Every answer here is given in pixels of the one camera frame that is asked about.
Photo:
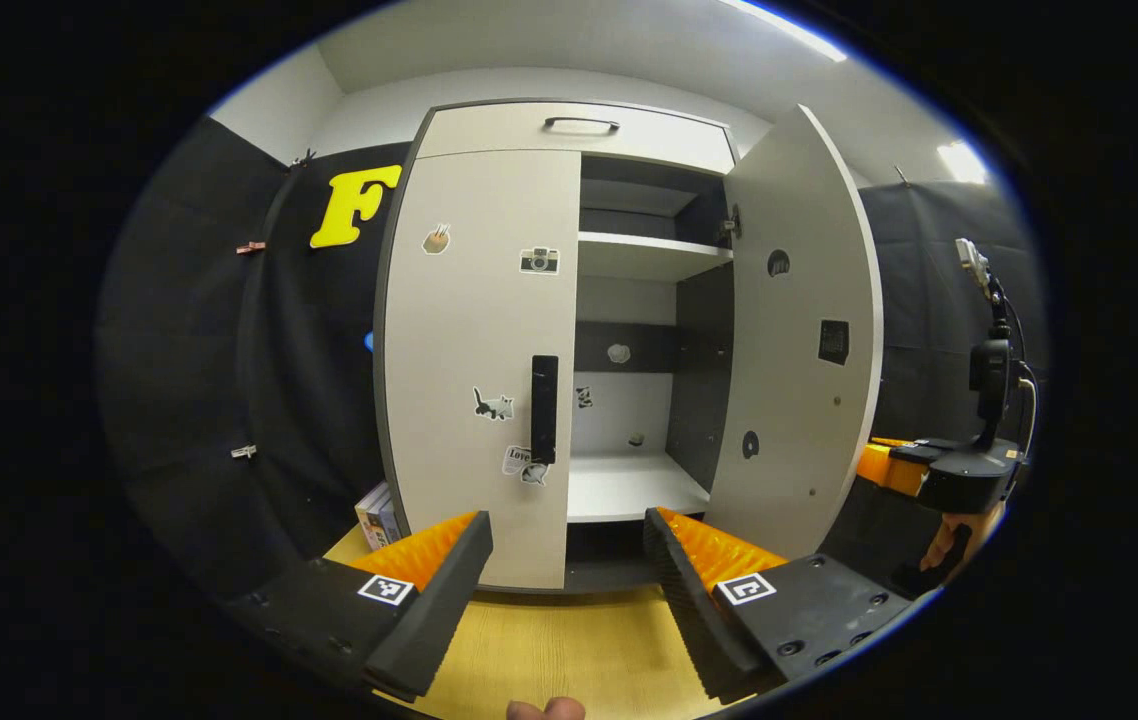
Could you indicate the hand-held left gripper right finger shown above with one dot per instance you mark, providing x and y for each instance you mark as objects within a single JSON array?
[{"x": 689, "y": 610}]

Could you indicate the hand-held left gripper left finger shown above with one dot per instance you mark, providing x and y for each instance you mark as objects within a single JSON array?
[{"x": 439, "y": 610}]

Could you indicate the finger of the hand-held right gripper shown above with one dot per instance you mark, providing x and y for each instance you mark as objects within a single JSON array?
[{"x": 879, "y": 468}]

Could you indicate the white double-door shoe cabinet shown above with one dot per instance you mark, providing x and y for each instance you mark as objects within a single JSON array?
[{"x": 699, "y": 380}]

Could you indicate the cabinet door with camera sticker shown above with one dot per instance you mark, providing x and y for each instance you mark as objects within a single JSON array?
[{"x": 469, "y": 330}]

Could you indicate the white cabinet floor shelf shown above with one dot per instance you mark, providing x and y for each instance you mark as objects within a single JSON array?
[{"x": 629, "y": 485}]

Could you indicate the metal door hinge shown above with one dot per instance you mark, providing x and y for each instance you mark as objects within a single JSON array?
[{"x": 729, "y": 228}]

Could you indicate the small grey-blue box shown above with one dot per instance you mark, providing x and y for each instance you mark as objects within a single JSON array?
[{"x": 390, "y": 520}]

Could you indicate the small beige box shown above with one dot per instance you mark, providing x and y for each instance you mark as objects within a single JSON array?
[{"x": 370, "y": 520}]

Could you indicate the silver cloth clip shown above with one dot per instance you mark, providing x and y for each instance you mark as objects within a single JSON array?
[{"x": 244, "y": 452}]

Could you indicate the short ceiling light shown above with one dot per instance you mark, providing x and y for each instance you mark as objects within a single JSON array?
[{"x": 962, "y": 162}]

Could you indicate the pink cloth clip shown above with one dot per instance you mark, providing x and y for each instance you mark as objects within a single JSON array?
[{"x": 251, "y": 247}]

